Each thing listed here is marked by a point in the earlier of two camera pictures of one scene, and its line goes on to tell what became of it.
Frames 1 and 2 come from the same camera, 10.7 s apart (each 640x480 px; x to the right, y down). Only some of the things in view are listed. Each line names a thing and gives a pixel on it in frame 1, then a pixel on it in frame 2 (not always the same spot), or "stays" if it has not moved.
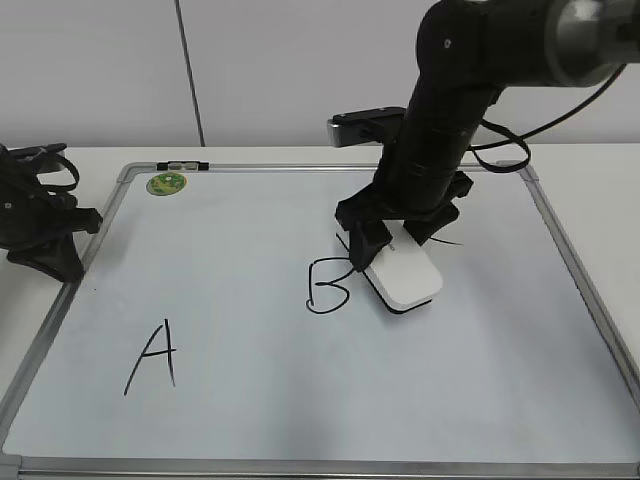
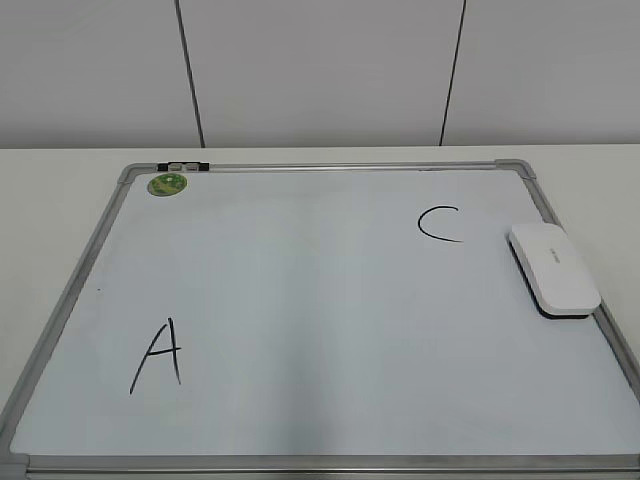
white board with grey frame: [218, 329] stays
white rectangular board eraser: [406, 276] -> [553, 272]
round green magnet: [165, 184] stays
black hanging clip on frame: [182, 165] stays
